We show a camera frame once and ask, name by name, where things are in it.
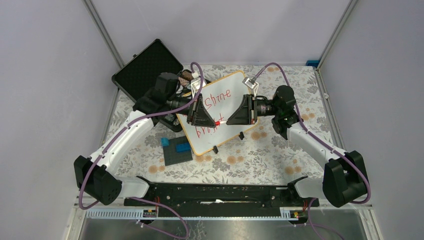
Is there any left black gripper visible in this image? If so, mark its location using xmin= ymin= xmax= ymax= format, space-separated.
xmin=167 ymin=92 xmax=216 ymax=128

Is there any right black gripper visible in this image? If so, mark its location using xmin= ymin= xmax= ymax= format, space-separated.
xmin=226 ymin=94 xmax=281 ymax=126

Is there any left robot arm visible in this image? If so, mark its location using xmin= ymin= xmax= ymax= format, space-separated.
xmin=73 ymin=71 xmax=216 ymax=210

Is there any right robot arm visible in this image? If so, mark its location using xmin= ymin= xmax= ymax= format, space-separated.
xmin=226 ymin=85 xmax=371 ymax=208

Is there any black whiteboard foot clip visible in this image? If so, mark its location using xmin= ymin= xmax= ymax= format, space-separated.
xmin=238 ymin=131 xmax=245 ymax=140

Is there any dark blue building brick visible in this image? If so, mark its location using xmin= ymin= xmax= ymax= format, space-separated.
xmin=175 ymin=142 xmax=191 ymax=153

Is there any dark grey building baseplate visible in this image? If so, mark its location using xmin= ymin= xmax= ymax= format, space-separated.
xmin=162 ymin=136 xmax=193 ymax=166

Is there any light blue building brick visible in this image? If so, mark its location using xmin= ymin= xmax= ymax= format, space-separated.
xmin=160 ymin=137 xmax=170 ymax=147

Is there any floral table mat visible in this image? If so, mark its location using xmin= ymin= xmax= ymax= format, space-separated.
xmin=116 ymin=66 xmax=335 ymax=185

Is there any black poker chip case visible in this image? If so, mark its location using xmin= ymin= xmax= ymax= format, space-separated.
xmin=112 ymin=39 xmax=199 ymax=132

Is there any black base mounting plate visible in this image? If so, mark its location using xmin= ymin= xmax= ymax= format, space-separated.
xmin=143 ymin=182 xmax=311 ymax=218

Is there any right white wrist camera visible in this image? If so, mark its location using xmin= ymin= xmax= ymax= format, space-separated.
xmin=242 ymin=77 xmax=259 ymax=96

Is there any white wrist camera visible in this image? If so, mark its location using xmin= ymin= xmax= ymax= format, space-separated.
xmin=242 ymin=77 xmax=259 ymax=96
xmin=190 ymin=77 xmax=203 ymax=97

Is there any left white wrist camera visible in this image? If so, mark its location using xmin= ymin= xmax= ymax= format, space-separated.
xmin=190 ymin=77 xmax=203 ymax=97

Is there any blue corner bracket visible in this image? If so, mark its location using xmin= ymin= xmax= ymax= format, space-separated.
xmin=305 ymin=60 xmax=320 ymax=68

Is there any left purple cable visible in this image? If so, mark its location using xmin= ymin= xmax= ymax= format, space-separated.
xmin=78 ymin=61 xmax=204 ymax=240

